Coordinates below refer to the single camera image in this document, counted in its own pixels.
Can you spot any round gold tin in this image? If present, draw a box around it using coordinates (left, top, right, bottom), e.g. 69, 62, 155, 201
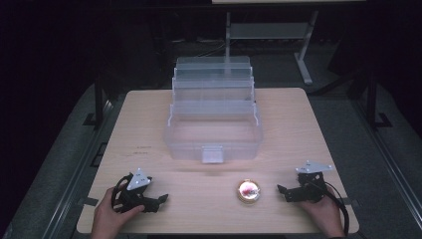
236, 179, 262, 204

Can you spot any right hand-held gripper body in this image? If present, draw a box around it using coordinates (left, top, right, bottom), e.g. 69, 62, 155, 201
283, 159, 334, 204

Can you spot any grey metal stand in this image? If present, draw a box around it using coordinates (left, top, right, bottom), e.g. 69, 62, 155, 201
225, 9, 319, 86

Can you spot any clear plastic tiered storage box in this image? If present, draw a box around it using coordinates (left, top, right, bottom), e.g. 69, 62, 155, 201
162, 55, 265, 164

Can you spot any black metal frame post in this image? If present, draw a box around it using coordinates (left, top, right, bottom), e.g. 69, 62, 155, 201
364, 71, 393, 129
83, 73, 106, 127

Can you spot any person's right hand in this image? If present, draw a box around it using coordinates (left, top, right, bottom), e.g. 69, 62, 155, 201
297, 185, 346, 239

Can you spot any black cable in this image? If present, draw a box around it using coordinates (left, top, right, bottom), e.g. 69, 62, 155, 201
312, 180, 350, 237

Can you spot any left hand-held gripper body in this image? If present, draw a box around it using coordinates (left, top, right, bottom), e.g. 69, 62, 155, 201
110, 167, 161, 214

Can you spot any person's left hand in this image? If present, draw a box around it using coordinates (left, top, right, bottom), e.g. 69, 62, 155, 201
90, 186, 146, 239

